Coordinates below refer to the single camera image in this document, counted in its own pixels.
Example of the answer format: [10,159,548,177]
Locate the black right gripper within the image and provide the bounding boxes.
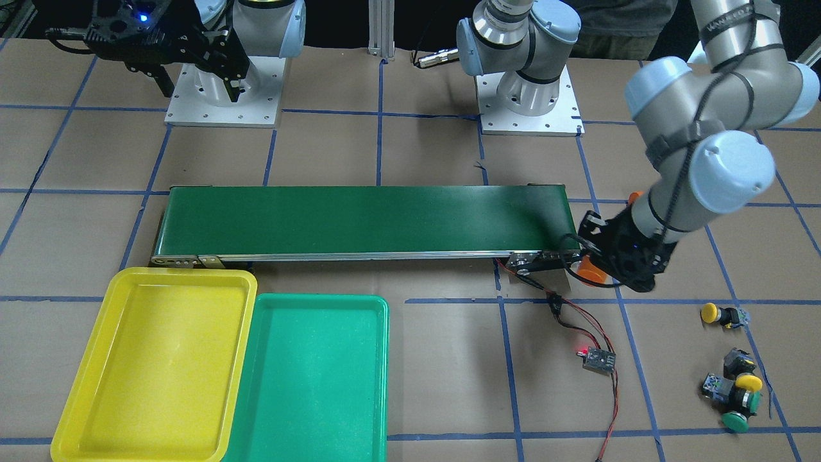
[84,1,250,97]

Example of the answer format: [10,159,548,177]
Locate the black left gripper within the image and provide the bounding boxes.
[578,209,675,293]

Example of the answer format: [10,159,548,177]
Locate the plain orange cylinder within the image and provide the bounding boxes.
[574,255,610,286]

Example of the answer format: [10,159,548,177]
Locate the yellow mushroom push button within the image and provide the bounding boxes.
[722,348,763,393]
[700,302,751,329]

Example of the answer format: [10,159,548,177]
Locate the green mushroom push button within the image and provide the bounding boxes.
[701,373,763,418]
[720,411,750,434]

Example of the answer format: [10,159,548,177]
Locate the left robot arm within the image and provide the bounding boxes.
[455,1,819,293]

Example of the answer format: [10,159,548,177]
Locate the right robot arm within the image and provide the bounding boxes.
[80,1,306,103]

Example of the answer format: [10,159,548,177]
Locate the small motor controller board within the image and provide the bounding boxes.
[580,348,616,374]

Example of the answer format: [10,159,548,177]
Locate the green conveyor belt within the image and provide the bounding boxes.
[151,184,580,267]

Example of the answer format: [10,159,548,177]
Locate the silver connector plug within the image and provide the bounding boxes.
[411,49,459,69]

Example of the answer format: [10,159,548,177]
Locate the yellow plastic tray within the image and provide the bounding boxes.
[50,267,257,461]

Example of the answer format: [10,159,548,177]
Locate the green plastic tray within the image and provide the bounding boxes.
[224,293,390,461]

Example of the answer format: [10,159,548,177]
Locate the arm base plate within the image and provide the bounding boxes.
[164,56,289,129]
[475,67,586,137]

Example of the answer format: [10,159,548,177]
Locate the red black power cable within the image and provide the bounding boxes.
[494,257,622,462]

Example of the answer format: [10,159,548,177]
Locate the aluminium frame post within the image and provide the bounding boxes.
[368,0,395,61]

